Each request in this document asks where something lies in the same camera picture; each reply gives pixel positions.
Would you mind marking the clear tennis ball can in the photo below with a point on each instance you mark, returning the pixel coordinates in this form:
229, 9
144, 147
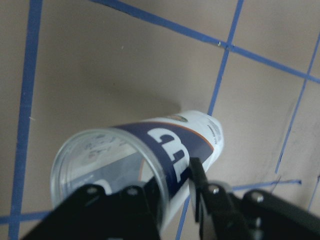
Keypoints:
156, 149

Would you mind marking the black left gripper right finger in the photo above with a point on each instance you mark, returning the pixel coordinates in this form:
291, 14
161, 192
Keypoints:
258, 215

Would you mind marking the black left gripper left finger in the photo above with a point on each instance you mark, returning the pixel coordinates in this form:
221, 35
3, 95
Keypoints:
132, 213

